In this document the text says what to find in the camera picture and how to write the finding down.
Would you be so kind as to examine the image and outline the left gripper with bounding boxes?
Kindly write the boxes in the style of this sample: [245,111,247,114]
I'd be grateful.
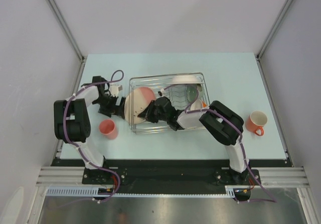
[93,94,125,120]

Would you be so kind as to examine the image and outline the cream and pink plate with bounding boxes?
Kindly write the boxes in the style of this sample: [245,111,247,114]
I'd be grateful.
[124,87,156,125]

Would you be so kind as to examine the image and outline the white deep plate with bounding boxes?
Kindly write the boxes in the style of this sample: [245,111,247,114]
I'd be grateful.
[171,75,202,84]

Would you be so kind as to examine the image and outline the green ceramic bowl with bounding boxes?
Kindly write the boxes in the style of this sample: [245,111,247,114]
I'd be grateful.
[187,84,202,102]

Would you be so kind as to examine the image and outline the orange and white bowl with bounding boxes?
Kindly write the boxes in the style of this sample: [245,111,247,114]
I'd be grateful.
[190,99,207,110]

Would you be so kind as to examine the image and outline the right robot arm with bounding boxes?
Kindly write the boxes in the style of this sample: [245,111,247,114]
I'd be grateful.
[138,96,250,184]

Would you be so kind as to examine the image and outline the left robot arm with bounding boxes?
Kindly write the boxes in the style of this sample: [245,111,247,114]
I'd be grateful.
[54,76,125,184]

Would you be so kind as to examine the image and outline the pink plastic cup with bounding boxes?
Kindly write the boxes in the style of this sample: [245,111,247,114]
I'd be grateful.
[99,119,118,140]

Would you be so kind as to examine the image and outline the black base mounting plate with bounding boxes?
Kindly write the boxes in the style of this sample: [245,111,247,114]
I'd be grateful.
[51,158,292,192]

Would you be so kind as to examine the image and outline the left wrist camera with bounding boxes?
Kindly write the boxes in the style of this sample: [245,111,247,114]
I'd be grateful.
[109,84,122,97]

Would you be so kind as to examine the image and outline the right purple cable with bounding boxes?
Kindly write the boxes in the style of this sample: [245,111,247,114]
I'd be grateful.
[157,83,276,203]

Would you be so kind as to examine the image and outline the purple cable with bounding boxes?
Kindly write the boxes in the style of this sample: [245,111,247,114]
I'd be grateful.
[46,69,124,209]
[157,83,276,203]

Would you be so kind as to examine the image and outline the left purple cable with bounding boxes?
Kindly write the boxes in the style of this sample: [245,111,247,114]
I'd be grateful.
[46,69,124,209]

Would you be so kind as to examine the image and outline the metal wire dish rack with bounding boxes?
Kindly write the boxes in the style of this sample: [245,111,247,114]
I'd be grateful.
[124,72,210,134]

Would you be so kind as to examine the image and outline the orange mug with handle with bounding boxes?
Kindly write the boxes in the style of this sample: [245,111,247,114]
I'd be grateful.
[245,111,268,137]

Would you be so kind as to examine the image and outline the white cable duct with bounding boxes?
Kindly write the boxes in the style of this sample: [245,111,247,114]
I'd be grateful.
[46,186,251,198]

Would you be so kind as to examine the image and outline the aluminium frame rail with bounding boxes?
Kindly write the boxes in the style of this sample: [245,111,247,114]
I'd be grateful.
[36,167,309,188]

